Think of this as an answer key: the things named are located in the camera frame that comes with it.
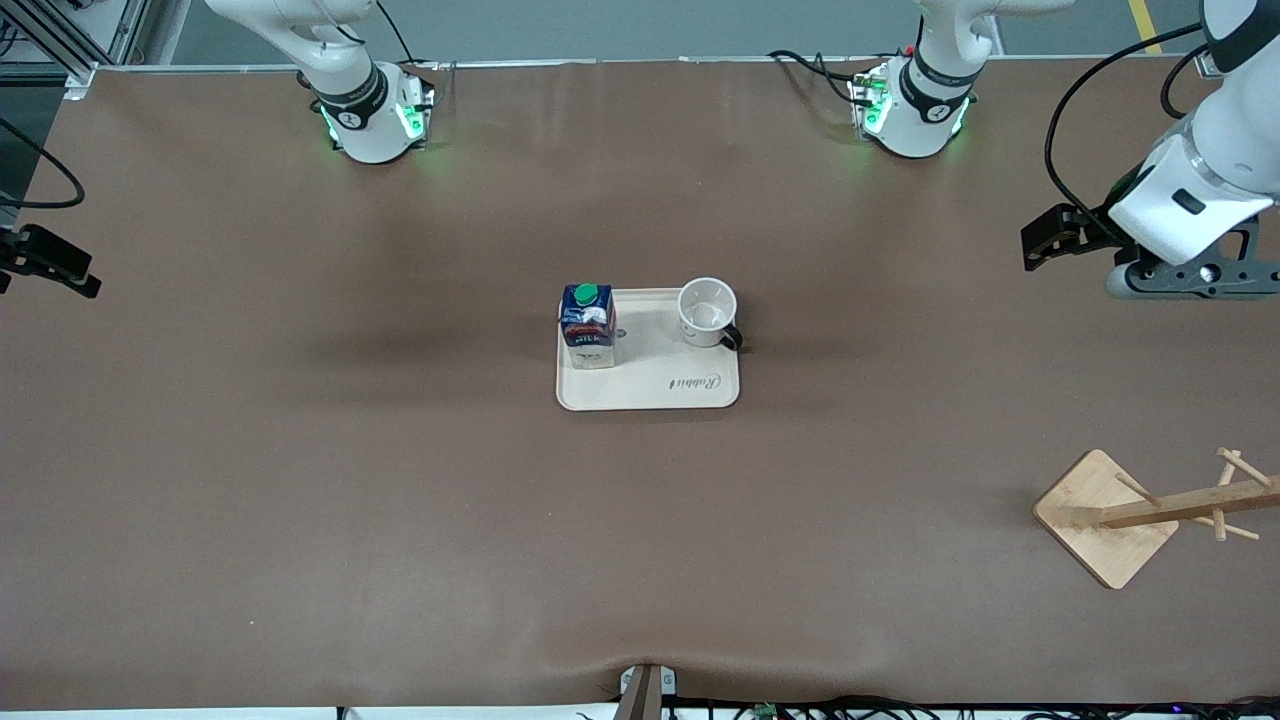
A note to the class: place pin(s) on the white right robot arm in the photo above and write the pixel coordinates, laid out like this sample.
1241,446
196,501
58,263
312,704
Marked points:
365,120

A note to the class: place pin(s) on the wooden cup rack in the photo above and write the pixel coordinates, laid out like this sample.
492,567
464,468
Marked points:
1105,525

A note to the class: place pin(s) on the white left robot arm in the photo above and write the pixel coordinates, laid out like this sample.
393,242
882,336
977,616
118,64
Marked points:
930,110

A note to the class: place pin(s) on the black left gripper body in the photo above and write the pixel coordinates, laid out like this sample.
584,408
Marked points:
1094,224

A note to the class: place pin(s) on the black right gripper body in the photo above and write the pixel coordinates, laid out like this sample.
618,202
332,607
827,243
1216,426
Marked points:
30,254

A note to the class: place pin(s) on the beige plastic tray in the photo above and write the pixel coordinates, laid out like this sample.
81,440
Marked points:
660,375

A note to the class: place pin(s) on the blue milk carton green cap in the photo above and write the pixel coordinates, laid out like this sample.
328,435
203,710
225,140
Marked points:
588,325

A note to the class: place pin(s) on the aluminium frame profile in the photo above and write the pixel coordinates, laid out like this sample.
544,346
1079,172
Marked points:
70,40
1210,65

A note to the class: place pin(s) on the brown table mat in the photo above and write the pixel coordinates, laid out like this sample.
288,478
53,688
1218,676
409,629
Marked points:
400,520

